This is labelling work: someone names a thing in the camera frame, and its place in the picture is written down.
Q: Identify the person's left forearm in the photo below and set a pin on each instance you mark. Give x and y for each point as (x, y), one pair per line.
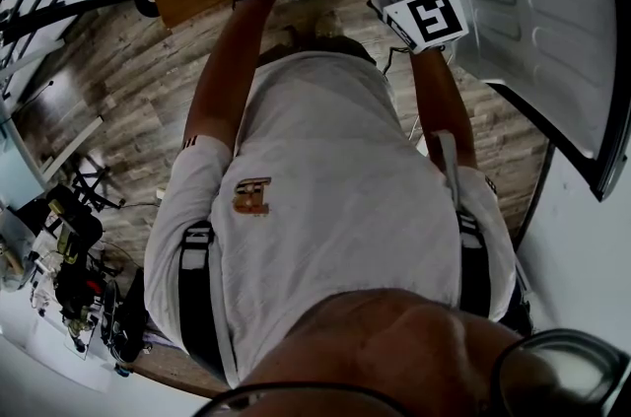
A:
(231, 70)

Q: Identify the person's right forearm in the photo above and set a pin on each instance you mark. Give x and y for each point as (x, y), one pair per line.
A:
(441, 104)

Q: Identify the person's shoe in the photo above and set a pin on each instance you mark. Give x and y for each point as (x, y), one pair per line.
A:
(326, 23)

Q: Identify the person's dark trousers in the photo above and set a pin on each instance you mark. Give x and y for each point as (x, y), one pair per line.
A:
(320, 48)

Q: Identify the white fridge door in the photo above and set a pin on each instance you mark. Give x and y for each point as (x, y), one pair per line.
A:
(537, 25)

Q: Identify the person's white t-shirt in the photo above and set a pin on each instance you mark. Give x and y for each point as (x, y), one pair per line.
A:
(325, 188)

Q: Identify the black tripod stand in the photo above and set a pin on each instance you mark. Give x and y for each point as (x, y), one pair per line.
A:
(91, 188)

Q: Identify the person's face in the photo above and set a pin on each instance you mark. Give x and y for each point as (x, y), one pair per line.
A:
(394, 356)

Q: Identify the black-framed glasses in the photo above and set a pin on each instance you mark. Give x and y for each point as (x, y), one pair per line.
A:
(557, 370)

